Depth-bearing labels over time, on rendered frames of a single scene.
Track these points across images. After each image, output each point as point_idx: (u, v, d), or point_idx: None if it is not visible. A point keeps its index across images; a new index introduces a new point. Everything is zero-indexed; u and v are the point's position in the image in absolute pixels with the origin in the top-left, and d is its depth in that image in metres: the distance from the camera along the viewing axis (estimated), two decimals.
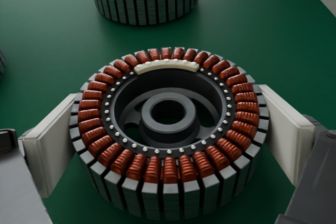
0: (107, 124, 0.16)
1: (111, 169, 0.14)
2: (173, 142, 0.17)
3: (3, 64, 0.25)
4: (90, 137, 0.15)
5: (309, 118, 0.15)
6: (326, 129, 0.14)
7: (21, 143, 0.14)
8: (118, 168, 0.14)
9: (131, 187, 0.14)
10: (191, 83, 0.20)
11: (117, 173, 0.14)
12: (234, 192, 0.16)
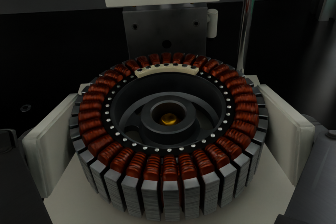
0: (107, 124, 0.16)
1: (111, 167, 0.14)
2: (173, 143, 0.17)
3: None
4: (90, 137, 0.15)
5: (309, 118, 0.15)
6: (326, 129, 0.14)
7: (21, 143, 0.14)
8: (118, 165, 0.14)
9: (130, 184, 0.14)
10: (191, 87, 0.20)
11: (117, 171, 0.14)
12: (235, 192, 0.16)
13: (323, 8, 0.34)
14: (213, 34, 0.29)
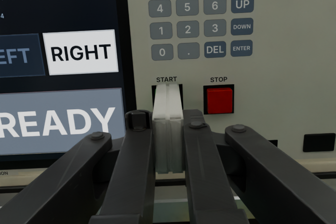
0: None
1: None
2: None
3: None
4: None
5: (197, 112, 0.17)
6: (204, 121, 0.16)
7: (140, 125, 0.16)
8: None
9: None
10: None
11: None
12: None
13: None
14: None
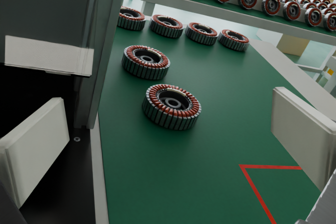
0: None
1: None
2: None
3: None
4: None
5: (335, 123, 0.15)
6: None
7: None
8: None
9: None
10: None
11: None
12: None
13: (75, 83, 0.53)
14: None
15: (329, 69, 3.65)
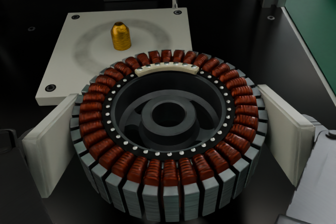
0: (108, 127, 0.16)
1: (112, 171, 0.15)
2: (172, 144, 0.17)
3: None
4: (91, 140, 0.16)
5: (309, 118, 0.15)
6: (326, 129, 0.14)
7: (21, 143, 0.14)
8: (119, 170, 0.14)
9: (131, 189, 0.14)
10: (191, 85, 0.20)
11: (118, 175, 0.14)
12: (233, 194, 0.16)
13: None
14: None
15: None
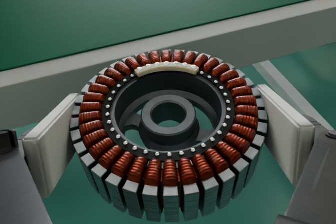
0: (108, 127, 0.16)
1: (112, 171, 0.15)
2: (172, 144, 0.17)
3: None
4: (91, 140, 0.16)
5: (309, 118, 0.15)
6: (326, 129, 0.14)
7: (21, 143, 0.14)
8: (119, 170, 0.14)
9: (131, 189, 0.14)
10: (191, 85, 0.20)
11: (118, 175, 0.14)
12: (233, 194, 0.16)
13: None
14: None
15: None
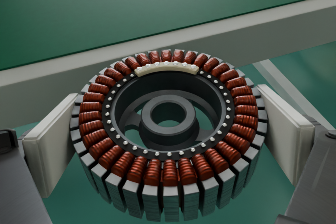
0: (108, 127, 0.16)
1: (112, 171, 0.15)
2: (172, 144, 0.17)
3: None
4: (91, 140, 0.16)
5: (309, 118, 0.15)
6: (326, 129, 0.14)
7: (21, 143, 0.14)
8: (119, 170, 0.14)
9: (131, 189, 0.14)
10: (191, 85, 0.20)
11: (118, 175, 0.14)
12: (233, 194, 0.16)
13: None
14: None
15: None
